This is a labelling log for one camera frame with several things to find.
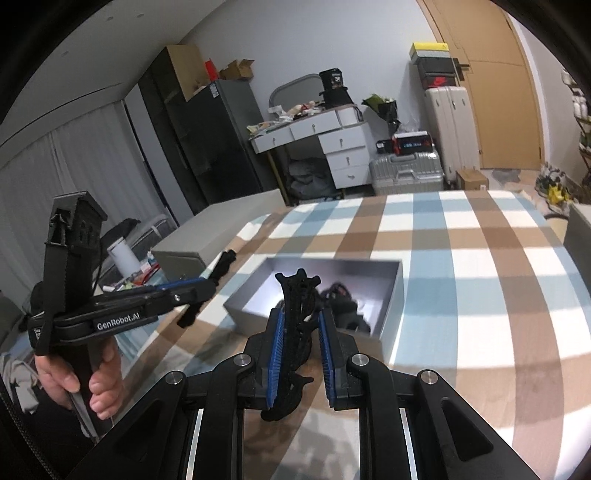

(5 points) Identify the white suitcase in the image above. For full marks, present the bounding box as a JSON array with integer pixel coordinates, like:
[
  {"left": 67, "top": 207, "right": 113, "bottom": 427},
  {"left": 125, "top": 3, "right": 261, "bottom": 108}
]
[{"left": 425, "top": 85, "right": 482, "bottom": 183}]

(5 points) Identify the bouquet in black wrap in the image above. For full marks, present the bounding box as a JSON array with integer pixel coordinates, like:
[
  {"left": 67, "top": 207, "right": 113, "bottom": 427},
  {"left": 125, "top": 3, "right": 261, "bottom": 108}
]
[{"left": 361, "top": 92, "right": 400, "bottom": 125}]

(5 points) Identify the plain black shoe box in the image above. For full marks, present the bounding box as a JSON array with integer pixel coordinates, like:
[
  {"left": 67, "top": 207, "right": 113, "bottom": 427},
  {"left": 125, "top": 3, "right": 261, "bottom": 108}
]
[{"left": 416, "top": 58, "right": 462, "bottom": 75}]

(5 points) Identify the white curtain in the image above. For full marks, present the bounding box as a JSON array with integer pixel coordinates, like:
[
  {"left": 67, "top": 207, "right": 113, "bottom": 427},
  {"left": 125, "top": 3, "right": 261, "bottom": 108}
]
[{"left": 0, "top": 99, "right": 176, "bottom": 296}]

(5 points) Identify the silver suitcase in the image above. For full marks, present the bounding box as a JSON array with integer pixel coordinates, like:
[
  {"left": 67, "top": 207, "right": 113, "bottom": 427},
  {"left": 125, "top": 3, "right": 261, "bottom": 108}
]
[{"left": 368, "top": 150, "right": 445, "bottom": 195}]

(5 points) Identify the white desk with drawers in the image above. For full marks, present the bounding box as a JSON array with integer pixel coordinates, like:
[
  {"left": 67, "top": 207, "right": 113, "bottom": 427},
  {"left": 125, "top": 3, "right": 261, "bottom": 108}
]
[{"left": 250, "top": 108, "right": 372, "bottom": 190}]

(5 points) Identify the grey flat box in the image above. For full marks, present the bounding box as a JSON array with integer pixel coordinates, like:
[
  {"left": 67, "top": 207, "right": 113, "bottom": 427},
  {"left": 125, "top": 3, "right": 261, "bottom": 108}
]
[{"left": 563, "top": 203, "right": 591, "bottom": 278}]

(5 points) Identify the black curved hair comb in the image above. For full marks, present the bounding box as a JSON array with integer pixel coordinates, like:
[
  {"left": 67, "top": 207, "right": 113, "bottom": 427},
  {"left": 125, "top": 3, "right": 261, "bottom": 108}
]
[{"left": 261, "top": 268, "right": 322, "bottom": 422}]

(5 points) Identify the black shoe box red logo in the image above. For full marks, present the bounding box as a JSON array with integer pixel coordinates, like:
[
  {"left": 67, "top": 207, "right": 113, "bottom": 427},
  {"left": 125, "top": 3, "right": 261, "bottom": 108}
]
[{"left": 420, "top": 73, "right": 462, "bottom": 90}]

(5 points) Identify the grey clothes pile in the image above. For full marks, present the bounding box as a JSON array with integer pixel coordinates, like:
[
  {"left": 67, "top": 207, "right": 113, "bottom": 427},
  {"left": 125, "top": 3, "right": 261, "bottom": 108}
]
[{"left": 286, "top": 157, "right": 335, "bottom": 200}]

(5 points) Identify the grey bedside cabinet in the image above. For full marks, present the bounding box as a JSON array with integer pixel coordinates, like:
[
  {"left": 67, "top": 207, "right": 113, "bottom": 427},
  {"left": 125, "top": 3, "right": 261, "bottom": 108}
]
[{"left": 151, "top": 188, "right": 286, "bottom": 280}]

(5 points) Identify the black trapezoid box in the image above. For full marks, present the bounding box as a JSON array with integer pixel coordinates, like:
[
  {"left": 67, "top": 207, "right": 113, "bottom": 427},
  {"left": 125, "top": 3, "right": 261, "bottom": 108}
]
[{"left": 321, "top": 87, "right": 355, "bottom": 108}]

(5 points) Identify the person's left forearm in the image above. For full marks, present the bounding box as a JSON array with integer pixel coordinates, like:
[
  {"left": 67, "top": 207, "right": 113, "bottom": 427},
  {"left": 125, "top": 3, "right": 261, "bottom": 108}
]
[{"left": 0, "top": 392, "right": 93, "bottom": 480}]

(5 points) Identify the nightstand clutter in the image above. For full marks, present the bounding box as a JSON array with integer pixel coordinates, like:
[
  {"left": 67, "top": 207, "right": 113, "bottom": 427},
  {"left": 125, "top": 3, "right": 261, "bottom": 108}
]
[{"left": 104, "top": 263, "right": 162, "bottom": 294}]

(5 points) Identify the black round gift box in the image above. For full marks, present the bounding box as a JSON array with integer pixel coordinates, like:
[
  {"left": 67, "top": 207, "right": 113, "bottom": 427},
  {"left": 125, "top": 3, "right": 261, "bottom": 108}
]
[{"left": 318, "top": 68, "right": 346, "bottom": 90}]

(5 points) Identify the small open cardboard box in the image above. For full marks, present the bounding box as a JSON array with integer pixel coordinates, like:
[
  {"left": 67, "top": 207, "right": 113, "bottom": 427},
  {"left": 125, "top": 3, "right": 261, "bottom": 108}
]
[{"left": 219, "top": 59, "right": 256, "bottom": 81}]

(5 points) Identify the large brown cardboard box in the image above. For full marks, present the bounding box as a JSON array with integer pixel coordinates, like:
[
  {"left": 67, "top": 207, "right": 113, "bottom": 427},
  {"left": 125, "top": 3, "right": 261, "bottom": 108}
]
[{"left": 166, "top": 45, "right": 206, "bottom": 101}]

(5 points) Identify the dark grey refrigerator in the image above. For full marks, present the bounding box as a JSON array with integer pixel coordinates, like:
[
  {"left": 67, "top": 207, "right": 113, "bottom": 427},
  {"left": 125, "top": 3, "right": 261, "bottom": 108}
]
[{"left": 185, "top": 78, "right": 282, "bottom": 215}]

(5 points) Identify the silver cardboard box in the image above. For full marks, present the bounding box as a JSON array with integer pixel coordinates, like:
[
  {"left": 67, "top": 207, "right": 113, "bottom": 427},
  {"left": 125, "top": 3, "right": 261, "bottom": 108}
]
[{"left": 224, "top": 257, "right": 406, "bottom": 354}]

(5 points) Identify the brown cardboard box on floor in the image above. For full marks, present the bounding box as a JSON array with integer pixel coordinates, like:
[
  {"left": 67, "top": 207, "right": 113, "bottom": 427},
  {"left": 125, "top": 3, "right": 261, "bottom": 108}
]
[{"left": 456, "top": 168, "right": 489, "bottom": 191}]

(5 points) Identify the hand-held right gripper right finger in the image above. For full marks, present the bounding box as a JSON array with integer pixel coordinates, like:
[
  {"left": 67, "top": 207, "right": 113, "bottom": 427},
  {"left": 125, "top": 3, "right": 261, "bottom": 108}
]
[{"left": 320, "top": 307, "right": 541, "bottom": 480}]

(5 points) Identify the light grey cloth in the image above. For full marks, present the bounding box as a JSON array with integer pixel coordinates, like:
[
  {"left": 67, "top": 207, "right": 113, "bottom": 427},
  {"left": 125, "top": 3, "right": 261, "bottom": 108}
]
[{"left": 0, "top": 355, "right": 42, "bottom": 414}]

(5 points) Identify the desk clutter pile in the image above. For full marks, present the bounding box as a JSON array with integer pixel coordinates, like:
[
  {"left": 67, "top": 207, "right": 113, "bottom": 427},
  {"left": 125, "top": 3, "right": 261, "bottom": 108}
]
[{"left": 249, "top": 99, "right": 340, "bottom": 139}]

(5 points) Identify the black and red box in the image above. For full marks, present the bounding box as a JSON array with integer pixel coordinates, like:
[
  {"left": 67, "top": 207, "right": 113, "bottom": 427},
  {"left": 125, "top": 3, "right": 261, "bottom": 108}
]
[{"left": 392, "top": 130, "right": 435, "bottom": 153}]

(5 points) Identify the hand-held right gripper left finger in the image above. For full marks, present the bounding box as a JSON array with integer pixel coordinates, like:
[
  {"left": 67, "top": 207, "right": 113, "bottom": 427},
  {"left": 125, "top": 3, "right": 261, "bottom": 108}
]
[{"left": 65, "top": 308, "right": 284, "bottom": 480}]

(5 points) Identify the grey arched mirror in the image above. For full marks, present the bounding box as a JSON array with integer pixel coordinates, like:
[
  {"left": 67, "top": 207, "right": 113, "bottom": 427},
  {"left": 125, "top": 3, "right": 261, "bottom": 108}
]
[{"left": 269, "top": 74, "right": 324, "bottom": 114}]

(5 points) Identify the wooden door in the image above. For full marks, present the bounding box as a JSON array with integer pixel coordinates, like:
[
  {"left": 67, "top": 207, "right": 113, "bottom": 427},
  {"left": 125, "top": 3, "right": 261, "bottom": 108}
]
[{"left": 418, "top": 0, "right": 542, "bottom": 171}]

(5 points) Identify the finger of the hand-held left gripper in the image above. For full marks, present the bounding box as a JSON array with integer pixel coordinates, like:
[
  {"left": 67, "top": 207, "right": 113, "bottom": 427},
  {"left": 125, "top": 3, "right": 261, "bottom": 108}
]
[
  {"left": 148, "top": 281, "right": 218, "bottom": 319},
  {"left": 134, "top": 276, "right": 211, "bottom": 296}
]

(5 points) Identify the plaid blanket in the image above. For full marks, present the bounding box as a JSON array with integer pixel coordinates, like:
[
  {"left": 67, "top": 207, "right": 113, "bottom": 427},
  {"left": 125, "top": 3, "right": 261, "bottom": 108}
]
[{"left": 111, "top": 189, "right": 591, "bottom": 480}]

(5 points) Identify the white cylindrical bottle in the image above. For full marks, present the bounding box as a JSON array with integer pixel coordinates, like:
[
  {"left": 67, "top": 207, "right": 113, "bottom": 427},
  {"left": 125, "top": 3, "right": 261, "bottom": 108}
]
[{"left": 107, "top": 237, "right": 140, "bottom": 278}]

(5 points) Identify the yellow and white bundle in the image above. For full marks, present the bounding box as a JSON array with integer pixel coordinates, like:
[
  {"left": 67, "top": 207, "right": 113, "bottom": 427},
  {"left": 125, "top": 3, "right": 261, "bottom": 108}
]
[{"left": 536, "top": 161, "right": 573, "bottom": 206}]

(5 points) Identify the person's left hand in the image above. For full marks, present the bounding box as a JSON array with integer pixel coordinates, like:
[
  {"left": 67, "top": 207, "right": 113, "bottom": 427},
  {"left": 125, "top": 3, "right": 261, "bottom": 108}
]
[{"left": 36, "top": 342, "right": 124, "bottom": 421}]

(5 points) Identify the metal shelf with bottles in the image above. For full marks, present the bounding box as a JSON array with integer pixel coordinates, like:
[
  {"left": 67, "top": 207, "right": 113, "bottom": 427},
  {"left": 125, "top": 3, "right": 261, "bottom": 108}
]
[{"left": 561, "top": 69, "right": 591, "bottom": 185}]

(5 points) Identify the black wardrobe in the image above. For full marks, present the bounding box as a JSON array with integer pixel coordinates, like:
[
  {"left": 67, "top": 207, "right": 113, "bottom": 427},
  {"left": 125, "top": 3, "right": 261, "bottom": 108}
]
[{"left": 137, "top": 46, "right": 218, "bottom": 217}]

